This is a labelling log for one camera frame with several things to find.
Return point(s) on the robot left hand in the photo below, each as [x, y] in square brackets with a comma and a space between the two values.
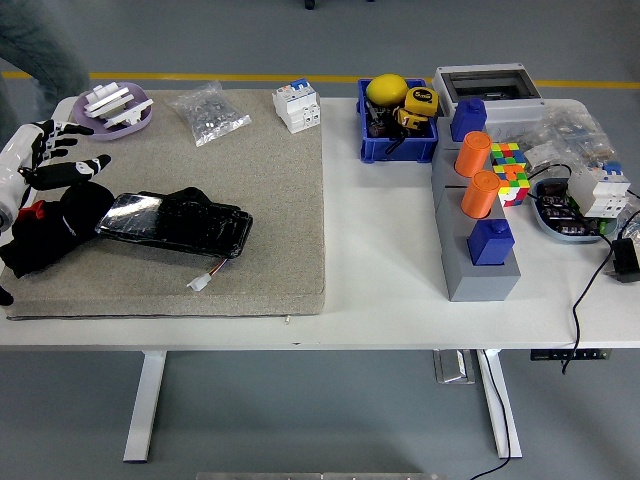
[12, 160]

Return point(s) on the glossy black panel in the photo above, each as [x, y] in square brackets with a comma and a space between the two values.
[175, 225]

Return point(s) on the black table control panel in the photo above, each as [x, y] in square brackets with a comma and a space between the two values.
[570, 354]

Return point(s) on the purple plastic tray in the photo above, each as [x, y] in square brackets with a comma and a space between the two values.
[90, 127]

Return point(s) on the white plastic clip part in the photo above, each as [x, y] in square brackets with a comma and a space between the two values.
[105, 97]
[131, 112]

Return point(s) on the clear bag of metal screws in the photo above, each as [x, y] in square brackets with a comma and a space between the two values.
[207, 115]

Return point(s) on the grey-brown mat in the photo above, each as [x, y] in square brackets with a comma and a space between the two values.
[280, 200]

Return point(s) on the white table leg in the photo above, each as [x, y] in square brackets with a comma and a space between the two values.
[500, 400]
[145, 400]

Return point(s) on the yellow ball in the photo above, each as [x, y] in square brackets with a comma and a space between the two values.
[386, 90]

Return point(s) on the blue plastic bin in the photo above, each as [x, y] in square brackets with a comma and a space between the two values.
[400, 150]

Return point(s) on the yellow tape measure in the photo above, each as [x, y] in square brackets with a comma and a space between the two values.
[421, 100]
[412, 121]

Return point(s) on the blue square block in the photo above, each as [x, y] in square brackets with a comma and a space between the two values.
[490, 245]
[467, 120]

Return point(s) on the orange cylinder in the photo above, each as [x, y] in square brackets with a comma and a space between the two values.
[480, 195]
[472, 155]

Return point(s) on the grey block holder base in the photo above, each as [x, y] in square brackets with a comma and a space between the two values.
[480, 285]

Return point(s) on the silver floor plate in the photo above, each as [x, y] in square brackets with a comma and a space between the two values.
[452, 367]

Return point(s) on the colourful puzzle cube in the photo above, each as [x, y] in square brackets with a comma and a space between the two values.
[510, 154]
[515, 187]

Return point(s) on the dark brown relay module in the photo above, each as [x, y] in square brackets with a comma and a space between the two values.
[554, 190]

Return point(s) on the light blue tray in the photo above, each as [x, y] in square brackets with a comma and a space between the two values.
[555, 234]

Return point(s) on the black terminal strip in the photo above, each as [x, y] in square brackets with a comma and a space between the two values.
[565, 215]

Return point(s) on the clear bag of parts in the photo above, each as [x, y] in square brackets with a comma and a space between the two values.
[575, 132]

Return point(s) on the black power adapter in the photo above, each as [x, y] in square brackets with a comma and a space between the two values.
[626, 260]

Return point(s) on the clear bag with coil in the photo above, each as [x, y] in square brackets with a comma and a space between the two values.
[632, 225]

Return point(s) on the white circuit breaker blue switch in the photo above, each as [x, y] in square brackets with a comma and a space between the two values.
[597, 192]
[297, 107]

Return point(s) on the grey electrical enclosure box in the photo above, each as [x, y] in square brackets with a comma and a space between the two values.
[515, 112]

